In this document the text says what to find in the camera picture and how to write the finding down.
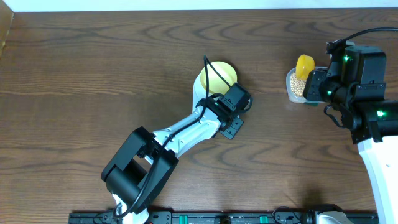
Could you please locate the yellow plastic measuring scoop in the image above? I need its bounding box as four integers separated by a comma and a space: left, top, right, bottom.
295, 55, 315, 80

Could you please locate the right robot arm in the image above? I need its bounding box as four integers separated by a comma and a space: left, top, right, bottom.
303, 44, 397, 223

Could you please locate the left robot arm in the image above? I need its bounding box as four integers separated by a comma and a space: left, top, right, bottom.
101, 93, 252, 223

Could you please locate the yellow plastic bowl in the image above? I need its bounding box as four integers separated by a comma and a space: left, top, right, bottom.
207, 62, 238, 95

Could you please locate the white digital kitchen scale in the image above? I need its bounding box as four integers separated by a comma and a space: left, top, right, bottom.
192, 73, 240, 125

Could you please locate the pile of soybeans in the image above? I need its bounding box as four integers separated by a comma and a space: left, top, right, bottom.
290, 72, 307, 97

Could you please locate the clear plastic container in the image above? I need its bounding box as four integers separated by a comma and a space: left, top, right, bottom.
286, 67, 327, 104

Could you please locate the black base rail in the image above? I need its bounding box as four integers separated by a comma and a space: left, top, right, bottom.
68, 211, 379, 224

